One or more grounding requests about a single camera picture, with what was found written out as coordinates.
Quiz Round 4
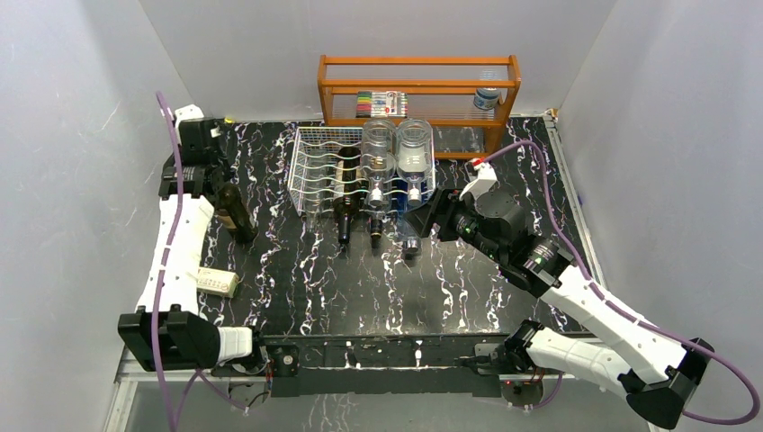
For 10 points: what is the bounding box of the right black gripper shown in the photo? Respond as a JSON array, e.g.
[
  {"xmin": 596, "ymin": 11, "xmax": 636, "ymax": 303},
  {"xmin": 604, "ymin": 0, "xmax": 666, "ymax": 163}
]
[{"xmin": 402, "ymin": 185, "xmax": 505, "ymax": 264}]

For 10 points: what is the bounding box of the blue glass bottle white cap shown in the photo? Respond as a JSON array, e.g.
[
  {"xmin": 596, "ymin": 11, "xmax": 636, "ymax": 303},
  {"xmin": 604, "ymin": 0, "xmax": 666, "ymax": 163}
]
[{"xmin": 396, "ymin": 191, "xmax": 424, "ymax": 262}]

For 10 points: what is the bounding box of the square bottle brown label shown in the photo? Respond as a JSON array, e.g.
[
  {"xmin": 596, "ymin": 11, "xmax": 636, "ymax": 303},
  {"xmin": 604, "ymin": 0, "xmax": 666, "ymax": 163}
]
[{"xmin": 367, "ymin": 202, "xmax": 393, "ymax": 250}]

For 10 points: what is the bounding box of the clear bottle black label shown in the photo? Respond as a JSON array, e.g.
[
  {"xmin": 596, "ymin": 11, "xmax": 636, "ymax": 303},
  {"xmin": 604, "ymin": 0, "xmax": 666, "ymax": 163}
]
[{"xmin": 396, "ymin": 119, "xmax": 433, "ymax": 207}]

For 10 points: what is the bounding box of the dark green wine bottle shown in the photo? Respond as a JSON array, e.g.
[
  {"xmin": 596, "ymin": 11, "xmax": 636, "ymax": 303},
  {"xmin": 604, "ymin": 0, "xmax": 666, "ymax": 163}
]
[{"xmin": 332, "ymin": 147, "xmax": 361, "ymax": 246}]

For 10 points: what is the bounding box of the round clear bottle white cap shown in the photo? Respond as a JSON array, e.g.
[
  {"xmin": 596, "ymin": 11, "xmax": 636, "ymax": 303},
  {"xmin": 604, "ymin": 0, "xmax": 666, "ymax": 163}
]
[{"xmin": 361, "ymin": 119, "xmax": 396, "ymax": 211}]

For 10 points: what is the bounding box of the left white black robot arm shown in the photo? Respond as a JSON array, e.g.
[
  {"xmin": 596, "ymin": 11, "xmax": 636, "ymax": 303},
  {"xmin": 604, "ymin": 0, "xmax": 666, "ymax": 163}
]
[{"xmin": 117, "ymin": 118, "xmax": 270, "ymax": 374}]

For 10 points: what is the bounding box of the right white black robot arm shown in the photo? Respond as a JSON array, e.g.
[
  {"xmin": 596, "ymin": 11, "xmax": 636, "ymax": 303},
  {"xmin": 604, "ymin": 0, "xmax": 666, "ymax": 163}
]
[{"xmin": 404, "ymin": 188, "xmax": 713, "ymax": 429}]

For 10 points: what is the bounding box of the pack of coloured markers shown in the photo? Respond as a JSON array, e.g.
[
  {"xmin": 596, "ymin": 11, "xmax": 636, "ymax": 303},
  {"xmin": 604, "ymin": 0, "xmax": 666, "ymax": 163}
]
[{"xmin": 355, "ymin": 91, "xmax": 408, "ymax": 118}]

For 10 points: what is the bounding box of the orange wooden shelf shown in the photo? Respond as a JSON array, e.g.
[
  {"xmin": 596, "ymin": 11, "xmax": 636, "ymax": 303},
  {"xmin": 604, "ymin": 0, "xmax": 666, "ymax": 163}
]
[{"xmin": 317, "ymin": 55, "xmax": 522, "ymax": 159}]

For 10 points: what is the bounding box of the white box red mark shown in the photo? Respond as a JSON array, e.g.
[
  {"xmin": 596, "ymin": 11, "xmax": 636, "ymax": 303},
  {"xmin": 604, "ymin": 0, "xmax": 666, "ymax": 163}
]
[{"xmin": 196, "ymin": 267, "xmax": 240, "ymax": 298}]

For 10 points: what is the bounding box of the small white blue jar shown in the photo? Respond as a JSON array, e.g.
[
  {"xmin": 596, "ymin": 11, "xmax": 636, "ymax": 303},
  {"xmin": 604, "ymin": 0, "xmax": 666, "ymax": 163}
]
[{"xmin": 473, "ymin": 87, "xmax": 501, "ymax": 111}]

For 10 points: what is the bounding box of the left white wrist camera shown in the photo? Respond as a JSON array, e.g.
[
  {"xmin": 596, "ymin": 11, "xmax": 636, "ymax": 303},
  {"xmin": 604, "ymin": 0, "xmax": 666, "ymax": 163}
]
[{"xmin": 174, "ymin": 104, "xmax": 205, "ymax": 126}]

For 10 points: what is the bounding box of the white wire wine rack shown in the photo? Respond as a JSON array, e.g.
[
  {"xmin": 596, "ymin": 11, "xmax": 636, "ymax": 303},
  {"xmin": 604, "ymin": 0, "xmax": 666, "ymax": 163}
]
[{"xmin": 288, "ymin": 126, "xmax": 408, "ymax": 218}]

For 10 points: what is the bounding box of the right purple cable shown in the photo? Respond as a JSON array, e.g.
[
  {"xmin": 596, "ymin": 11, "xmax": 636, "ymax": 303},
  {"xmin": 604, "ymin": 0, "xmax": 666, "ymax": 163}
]
[{"xmin": 485, "ymin": 140, "xmax": 762, "ymax": 427}]

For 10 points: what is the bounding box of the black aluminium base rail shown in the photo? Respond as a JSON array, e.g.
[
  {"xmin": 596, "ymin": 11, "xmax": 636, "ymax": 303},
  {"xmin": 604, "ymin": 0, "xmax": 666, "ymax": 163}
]
[{"xmin": 119, "ymin": 333, "xmax": 654, "ymax": 401}]

